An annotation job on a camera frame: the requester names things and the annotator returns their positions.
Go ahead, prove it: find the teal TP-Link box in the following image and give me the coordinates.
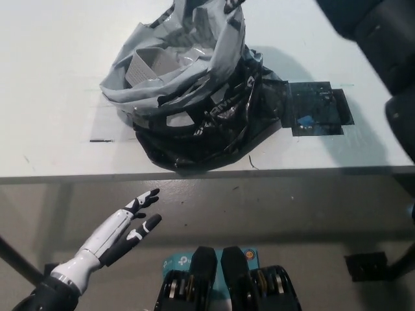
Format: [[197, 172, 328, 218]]
[[161, 248, 260, 297]]

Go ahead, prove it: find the grey black plastic bag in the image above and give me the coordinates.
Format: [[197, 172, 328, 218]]
[[99, 0, 289, 178]]

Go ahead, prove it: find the black table leg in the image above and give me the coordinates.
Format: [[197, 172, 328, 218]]
[[0, 235, 45, 286]]

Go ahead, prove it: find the grey perforated rectangular container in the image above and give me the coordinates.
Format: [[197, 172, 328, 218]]
[[127, 48, 169, 87]]

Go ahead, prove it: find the black tape patch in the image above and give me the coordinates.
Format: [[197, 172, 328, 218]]
[[280, 82, 355, 137]]

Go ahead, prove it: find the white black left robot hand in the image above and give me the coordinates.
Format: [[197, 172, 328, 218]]
[[78, 188, 163, 268]]

